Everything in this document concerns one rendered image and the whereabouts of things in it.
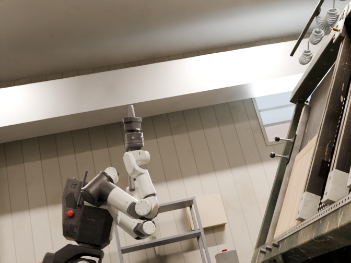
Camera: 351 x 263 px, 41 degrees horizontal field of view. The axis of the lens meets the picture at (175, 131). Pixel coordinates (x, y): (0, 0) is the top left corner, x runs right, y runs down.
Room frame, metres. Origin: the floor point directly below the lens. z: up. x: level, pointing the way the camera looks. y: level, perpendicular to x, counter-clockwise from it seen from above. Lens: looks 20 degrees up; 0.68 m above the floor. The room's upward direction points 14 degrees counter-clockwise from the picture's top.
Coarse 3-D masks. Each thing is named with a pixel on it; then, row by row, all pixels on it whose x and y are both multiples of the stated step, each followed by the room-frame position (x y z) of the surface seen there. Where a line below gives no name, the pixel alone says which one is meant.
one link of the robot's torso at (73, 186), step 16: (64, 192) 2.30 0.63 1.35; (64, 208) 2.30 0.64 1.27; (80, 208) 2.31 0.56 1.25; (96, 208) 2.30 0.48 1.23; (112, 208) 2.30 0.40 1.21; (64, 224) 2.30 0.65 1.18; (80, 224) 2.30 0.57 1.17; (96, 224) 2.31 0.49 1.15; (112, 224) 2.36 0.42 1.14; (80, 240) 2.32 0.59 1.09; (96, 240) 2.33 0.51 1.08
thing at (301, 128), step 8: (304, 112) 2.88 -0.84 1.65; (304, 120) 2.87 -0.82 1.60; (304, 128) 2.87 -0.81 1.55; (296, 144) 2.86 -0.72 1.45; (296, 152) 2.86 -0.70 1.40; (288, 168) 2.84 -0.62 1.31; (288, 176) 2.84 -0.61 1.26; (280, 192) 2.84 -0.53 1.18; (280, 200) 2.83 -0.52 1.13; (280, 208) 2.83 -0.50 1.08; (272, 224) 2.81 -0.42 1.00; (272, 232) 2.81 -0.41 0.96
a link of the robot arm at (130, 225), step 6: (126, 216) 2.65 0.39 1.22; (120, 222) 2.65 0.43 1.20; (126, 222) 2.65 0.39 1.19; (132, 222) 2.67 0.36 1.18; (138, 222) 2.69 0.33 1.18; (150, 222) 2.70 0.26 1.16; (126, 228) 2.67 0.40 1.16; (132, 228) 2.67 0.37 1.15; (138, 228) 2.66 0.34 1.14; (144, 228) 2.67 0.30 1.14; (150, 228) 2.69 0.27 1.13; (132, 234) 2.69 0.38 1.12; (138, 234) 2.68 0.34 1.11; (144, 234) 2.68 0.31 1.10; (150, 234) 2.69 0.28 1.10
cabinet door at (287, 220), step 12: (312, 144) 2.47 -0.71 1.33; (300, 156) 2.68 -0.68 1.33; (300, 168) 2.61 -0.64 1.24; (300, 180) 2.52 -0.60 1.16; (288, 192) 2.74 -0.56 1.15; (300, 192) 2.45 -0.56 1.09; (288, 204) 2.65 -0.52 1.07; (288, 216) 2.57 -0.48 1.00; (276, 228) 2.77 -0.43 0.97; (288, 228) 2.48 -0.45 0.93
